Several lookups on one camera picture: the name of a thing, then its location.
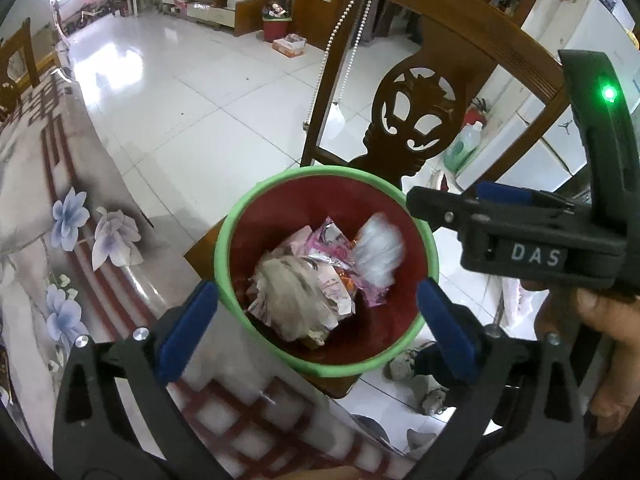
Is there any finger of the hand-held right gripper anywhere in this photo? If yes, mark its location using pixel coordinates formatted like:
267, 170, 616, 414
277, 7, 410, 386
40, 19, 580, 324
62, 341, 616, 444
406, 186, 501, 233
477, 182, 593, 209

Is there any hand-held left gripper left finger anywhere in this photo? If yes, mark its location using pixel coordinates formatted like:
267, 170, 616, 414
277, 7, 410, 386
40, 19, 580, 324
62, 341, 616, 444
52, 280, 218, 480

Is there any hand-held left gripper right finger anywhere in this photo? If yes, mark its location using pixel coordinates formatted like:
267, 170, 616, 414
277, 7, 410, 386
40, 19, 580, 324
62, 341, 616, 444
416, 279, 586, 480

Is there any red bin with green rim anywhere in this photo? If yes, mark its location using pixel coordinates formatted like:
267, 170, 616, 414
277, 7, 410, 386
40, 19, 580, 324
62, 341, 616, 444
214, 166, 440, 378

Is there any person's right hand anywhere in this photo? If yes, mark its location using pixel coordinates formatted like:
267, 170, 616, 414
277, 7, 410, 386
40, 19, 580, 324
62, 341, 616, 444
520, 281, 640, 436

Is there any grey shoe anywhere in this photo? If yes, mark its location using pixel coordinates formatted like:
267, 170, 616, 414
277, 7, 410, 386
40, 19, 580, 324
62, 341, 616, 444
384, 342, 438, 382
417, 385, 458, 416

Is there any green detergent bottle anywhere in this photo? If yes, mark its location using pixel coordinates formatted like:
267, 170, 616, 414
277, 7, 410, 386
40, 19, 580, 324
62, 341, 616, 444
442, 121, 485, 173

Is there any clear plastic bag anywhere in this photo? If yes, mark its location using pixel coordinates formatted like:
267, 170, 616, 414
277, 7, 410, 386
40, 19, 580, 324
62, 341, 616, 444
350, 212, 406, 286

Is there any red fire extinguisher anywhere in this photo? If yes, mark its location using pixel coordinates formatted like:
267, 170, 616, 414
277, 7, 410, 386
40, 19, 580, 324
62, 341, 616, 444
462, 97, 488, 128

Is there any white refrigerator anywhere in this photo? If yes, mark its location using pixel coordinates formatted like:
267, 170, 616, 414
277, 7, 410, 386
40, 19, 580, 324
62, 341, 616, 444
457, 0, 640, 191

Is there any crumpled grey paper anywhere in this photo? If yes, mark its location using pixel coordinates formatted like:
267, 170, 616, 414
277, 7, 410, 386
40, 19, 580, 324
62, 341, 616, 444
247, 255, 351, 348

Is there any pink foil wrapper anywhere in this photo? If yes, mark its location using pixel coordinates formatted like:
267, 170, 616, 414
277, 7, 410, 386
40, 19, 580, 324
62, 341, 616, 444
272, 217, 396, 308

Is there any carved wooden chair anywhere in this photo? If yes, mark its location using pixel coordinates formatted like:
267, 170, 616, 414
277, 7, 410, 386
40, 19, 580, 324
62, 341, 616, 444
184, 0, 571, 401

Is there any floral printed tablecloth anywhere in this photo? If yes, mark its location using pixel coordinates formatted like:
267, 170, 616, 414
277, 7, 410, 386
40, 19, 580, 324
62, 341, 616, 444
0, 75, 401, 480

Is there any white bead curtain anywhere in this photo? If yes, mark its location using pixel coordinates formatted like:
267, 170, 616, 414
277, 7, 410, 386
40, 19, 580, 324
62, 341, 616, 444
302, 0, 382, 133

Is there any cardboard box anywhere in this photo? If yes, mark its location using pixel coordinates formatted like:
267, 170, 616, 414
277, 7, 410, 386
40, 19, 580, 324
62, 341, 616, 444
272, 34, 307, 57

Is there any wooden door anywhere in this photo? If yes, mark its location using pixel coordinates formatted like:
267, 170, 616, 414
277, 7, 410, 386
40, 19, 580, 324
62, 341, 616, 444
265, 0, 373, 53

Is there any small red waste bin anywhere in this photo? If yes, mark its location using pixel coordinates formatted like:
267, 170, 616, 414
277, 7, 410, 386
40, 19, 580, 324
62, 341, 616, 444
262, 4, 293, 43

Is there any low wooden cabinet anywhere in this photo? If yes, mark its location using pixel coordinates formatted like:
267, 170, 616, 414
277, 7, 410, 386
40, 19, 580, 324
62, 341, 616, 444
160, 0, 266, 36

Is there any plain wooden chair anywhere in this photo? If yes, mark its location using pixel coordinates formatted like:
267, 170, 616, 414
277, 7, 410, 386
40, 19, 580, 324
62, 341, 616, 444
0, 17, 41, 116

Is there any small bicycle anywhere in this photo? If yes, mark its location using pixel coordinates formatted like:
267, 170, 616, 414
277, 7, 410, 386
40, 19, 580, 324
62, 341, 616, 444
75, 2, 113, 28

